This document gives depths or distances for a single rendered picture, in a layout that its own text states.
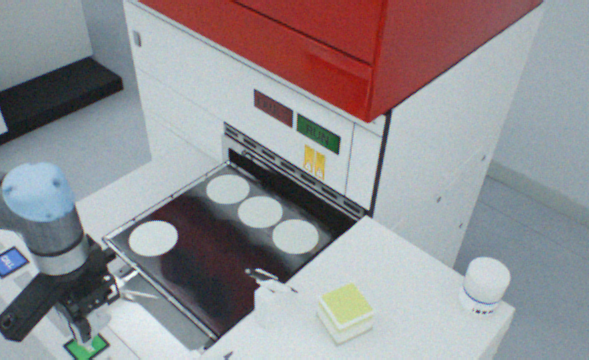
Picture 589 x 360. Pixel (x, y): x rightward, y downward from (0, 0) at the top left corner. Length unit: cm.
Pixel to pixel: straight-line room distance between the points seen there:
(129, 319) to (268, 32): 61
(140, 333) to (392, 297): 48
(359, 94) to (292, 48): 16
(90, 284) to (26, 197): 22
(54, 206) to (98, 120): 244
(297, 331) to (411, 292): 23
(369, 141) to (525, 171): 181
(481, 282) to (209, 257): 54
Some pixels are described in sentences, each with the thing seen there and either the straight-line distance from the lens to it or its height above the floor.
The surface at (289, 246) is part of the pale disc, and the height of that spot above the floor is 90.
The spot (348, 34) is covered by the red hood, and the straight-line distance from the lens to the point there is 97.
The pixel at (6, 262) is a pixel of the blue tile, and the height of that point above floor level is 96.
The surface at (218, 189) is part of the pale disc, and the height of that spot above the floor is 90.
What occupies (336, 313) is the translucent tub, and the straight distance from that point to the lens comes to 96.
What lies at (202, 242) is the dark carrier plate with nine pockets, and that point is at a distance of 124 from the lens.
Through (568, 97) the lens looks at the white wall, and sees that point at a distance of 261.
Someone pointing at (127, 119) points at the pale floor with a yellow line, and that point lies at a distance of 317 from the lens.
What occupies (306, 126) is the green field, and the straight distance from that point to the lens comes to 120.
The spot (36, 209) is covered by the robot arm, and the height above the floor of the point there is 131.
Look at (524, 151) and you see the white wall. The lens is 280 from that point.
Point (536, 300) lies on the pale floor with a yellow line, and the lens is 248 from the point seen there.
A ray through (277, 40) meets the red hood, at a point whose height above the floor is 130.
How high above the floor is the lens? 182
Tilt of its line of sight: 43 degrees down
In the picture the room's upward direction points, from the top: 3 degrees clockwise
